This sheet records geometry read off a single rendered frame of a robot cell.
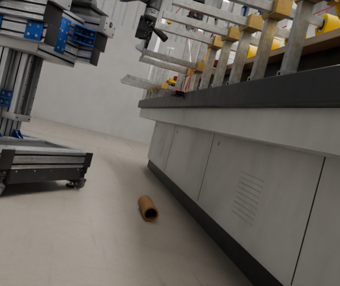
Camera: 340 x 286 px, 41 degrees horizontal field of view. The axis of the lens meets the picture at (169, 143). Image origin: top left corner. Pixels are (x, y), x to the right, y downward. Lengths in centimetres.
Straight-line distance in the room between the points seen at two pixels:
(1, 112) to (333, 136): 186
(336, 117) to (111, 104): 928
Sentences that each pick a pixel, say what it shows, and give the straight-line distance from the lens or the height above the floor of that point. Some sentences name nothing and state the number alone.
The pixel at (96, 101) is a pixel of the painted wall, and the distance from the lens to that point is 1015.
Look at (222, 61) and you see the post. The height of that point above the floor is 83.
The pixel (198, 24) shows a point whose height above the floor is 95.
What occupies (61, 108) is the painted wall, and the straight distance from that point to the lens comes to 1014.
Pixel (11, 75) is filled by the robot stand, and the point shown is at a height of 55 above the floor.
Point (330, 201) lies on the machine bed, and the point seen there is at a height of 40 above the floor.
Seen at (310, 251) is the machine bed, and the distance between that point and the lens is 140.
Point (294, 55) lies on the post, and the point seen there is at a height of 77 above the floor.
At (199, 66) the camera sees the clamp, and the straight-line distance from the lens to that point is 244.
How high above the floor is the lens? 49
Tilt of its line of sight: 2 degrees down
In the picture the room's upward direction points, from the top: 14 degrees clockwise
